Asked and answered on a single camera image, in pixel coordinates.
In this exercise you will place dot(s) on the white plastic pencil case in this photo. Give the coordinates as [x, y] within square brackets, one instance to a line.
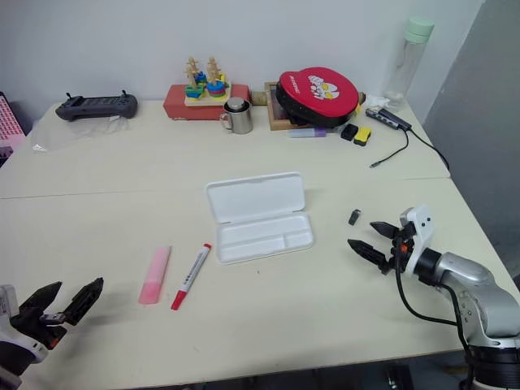
[256, 199]

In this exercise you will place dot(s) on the clear tube with purple cap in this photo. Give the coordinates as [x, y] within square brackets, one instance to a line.
[304, 133]

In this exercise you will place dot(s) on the wooden colourful stacking toy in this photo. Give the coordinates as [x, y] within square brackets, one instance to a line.
[203, 91]

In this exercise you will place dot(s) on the metal cylinder weight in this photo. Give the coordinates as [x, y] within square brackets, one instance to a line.
[235, 105]

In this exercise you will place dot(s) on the stainless steel mug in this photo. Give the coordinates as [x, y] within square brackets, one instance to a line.
[241, 122]

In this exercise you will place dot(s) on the red cardboard box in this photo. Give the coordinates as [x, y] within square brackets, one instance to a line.
[174, 103]

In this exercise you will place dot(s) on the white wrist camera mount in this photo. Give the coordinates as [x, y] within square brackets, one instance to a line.
[420, 227]
[24, 345]

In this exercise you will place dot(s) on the crumpled white tissue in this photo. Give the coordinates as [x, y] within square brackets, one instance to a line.
[375, 100]

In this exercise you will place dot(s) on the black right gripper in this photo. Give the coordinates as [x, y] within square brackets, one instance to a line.
[402, 248]

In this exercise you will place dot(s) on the red table tennis paddle case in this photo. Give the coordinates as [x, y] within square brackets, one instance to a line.
[317, 101]

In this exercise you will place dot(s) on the wooden tray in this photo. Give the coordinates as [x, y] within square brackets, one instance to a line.
[278, 118]

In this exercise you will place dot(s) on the pink plastic crate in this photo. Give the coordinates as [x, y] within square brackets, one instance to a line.
[8, 122]

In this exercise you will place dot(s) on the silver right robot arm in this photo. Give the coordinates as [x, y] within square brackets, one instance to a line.
[467, 272]

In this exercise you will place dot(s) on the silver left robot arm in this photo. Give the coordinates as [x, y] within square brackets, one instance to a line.
[12, 365]

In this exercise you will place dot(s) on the dark grey floor object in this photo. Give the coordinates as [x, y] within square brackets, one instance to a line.
[396, 378]

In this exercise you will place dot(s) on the clear plastic bag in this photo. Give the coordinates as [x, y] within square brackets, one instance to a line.
[69, 132]

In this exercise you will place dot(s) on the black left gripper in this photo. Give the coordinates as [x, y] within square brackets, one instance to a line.
[38, 327]

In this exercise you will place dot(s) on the yellow black whiteboard eraser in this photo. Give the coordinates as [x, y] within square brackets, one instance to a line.
[362, 134]

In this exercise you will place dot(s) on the brown cork roll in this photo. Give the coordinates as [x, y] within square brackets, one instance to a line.
[258, 97]

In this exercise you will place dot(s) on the pink translucent eraser bar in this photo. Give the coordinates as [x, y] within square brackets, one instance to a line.
[154, 276]

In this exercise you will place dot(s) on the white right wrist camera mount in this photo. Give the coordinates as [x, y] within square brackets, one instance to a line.
[420, 227]

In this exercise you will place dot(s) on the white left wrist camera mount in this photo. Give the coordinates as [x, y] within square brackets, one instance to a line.
[24, 345]

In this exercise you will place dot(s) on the black handheld controller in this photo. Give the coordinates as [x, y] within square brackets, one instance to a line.
[97, 106]

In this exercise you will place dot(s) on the red whiteboard marker pen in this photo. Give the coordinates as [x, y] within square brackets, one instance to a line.
[191, 278]

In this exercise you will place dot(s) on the small black box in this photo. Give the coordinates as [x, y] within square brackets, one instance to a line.
[348, 132]

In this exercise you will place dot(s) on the grey USB hub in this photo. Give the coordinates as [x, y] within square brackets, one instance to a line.
[386, 118]

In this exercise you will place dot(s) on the clear bottle with green lid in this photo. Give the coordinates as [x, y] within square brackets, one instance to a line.
[406, 69]

